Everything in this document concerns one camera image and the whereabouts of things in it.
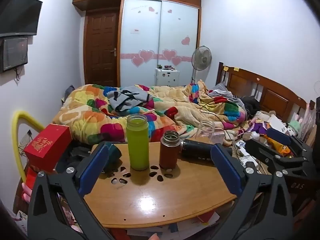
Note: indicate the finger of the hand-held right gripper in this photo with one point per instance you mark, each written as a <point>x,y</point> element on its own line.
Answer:
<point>262,150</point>
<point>280,135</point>

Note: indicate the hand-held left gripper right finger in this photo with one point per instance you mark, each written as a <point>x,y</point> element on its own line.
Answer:
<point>225,170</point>

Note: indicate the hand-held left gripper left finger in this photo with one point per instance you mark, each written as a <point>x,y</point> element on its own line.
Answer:
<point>92,171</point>

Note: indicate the dark green cup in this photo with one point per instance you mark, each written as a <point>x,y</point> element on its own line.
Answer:
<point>114,155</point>

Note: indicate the brown thermos cup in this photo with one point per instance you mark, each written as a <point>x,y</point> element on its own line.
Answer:
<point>170,151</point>

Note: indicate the orange snack packet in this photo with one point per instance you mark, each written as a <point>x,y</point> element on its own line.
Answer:
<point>277,147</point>

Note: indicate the plush bunny with green hat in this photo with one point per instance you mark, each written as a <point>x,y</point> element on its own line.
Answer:
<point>294,128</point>

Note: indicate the white power strip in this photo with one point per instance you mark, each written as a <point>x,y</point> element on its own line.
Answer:
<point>246,156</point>

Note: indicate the purple dressed doll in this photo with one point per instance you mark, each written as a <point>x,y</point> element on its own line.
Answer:
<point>260,126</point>

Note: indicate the black thermos bottle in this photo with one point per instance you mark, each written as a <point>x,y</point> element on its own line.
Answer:
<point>196,150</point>

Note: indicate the clear glass jar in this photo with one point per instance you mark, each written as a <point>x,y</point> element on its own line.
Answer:
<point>207,130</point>

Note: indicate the wooden bed headboard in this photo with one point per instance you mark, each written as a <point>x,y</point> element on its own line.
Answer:
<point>262,91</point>

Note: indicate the red gift box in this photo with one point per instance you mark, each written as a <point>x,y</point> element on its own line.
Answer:
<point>47,148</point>

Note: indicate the green bottle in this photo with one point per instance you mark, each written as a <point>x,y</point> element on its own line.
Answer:
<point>137,142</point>

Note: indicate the flat red packet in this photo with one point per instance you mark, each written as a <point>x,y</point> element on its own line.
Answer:
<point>31,177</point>

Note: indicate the grey silky cloth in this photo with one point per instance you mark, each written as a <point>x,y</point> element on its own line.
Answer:
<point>221,91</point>

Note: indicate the yellow foam tube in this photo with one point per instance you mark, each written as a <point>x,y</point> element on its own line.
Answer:
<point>18,140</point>

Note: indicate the grey garment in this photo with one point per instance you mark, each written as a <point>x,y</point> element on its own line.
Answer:
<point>128,97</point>

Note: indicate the colourful patchwork blanket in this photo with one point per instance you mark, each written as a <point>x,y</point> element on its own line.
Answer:
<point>155,110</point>

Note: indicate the standing electric fan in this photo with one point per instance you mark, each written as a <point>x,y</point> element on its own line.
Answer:
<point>201,58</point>

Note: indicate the white bedside cabinet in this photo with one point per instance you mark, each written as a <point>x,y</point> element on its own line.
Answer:
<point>167,77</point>

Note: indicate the brown wooden door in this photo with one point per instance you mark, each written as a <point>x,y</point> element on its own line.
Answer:
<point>101,50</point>

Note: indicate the wooden wardrobe with heart stickers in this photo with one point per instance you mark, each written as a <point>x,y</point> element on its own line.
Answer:
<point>160,30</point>

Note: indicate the white wall socket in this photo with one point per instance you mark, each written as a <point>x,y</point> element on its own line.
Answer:
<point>27,138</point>

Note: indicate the black wall cabinet box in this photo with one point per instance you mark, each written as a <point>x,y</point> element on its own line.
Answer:
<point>13,53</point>

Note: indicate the black wall television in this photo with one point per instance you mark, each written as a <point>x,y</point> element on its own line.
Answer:
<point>18,15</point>

